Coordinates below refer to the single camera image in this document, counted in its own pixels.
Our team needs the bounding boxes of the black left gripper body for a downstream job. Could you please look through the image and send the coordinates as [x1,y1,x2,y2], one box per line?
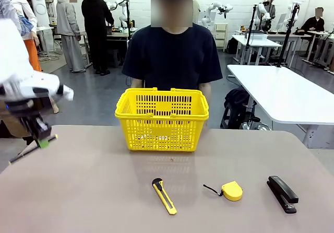
[5,97,53,141]

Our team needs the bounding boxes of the dark blue pen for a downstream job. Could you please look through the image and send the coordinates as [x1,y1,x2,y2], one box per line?
[8,135,58,166]

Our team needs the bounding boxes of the yellow tape measure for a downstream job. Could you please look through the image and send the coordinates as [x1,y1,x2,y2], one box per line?
[203,180,244,202]

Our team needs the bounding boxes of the person's left forearm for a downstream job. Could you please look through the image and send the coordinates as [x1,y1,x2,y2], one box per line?
[199,83,212,128]

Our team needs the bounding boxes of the person's right forearm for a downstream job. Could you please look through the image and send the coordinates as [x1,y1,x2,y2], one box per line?
[130,77,146,89]

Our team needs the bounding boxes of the yellow plastic shopping basket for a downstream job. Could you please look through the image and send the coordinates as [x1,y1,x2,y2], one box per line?
[114,86,210,152]

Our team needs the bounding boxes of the person in navy t-shirt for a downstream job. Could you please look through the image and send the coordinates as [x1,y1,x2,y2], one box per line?
[122,0,223,89]

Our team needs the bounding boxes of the bystander in white and orange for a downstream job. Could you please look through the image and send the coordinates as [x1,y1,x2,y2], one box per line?
[0,0,42,73]

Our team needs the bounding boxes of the bystander in grey hoodie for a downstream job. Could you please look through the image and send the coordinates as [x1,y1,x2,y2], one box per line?
[55,0,87,73]

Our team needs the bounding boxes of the white standing air conditioner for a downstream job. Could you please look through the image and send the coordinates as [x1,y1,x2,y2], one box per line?
[28,0,51,27]

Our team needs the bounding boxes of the bystander in black coat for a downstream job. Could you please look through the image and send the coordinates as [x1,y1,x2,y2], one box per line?
[81,0,115,76]

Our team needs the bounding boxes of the yellow utility knife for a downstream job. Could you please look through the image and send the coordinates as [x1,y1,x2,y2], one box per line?
[152,177,178,215]

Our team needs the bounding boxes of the black backpack on stool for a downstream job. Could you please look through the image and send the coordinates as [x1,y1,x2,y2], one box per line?
[220,86,261,130]

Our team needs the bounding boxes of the bystander in beige top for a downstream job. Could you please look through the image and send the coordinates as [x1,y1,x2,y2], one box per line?
[192,0,201,24]

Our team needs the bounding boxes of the white drawer unit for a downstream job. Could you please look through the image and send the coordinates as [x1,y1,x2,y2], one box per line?
[214,22,229,52]

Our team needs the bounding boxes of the white background desk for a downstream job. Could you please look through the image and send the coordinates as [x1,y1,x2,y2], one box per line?
[231,33,283,64]

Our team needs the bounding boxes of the black tripod pole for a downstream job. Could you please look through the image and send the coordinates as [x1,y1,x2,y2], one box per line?
[276,3,300,68]
[244,4,258,63]

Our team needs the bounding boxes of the large white table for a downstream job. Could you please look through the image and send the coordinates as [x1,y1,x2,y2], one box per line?
[226,64,334,149]

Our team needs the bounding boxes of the black stapler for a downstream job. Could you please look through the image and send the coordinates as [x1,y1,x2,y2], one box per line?
[266,175,300,214]

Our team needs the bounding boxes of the bystander with dark vest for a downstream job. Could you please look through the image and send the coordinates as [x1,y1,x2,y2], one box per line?
[265,0,277,31]

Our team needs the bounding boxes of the seated bystander in black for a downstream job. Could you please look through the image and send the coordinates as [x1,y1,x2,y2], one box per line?
[300,7,326,57]

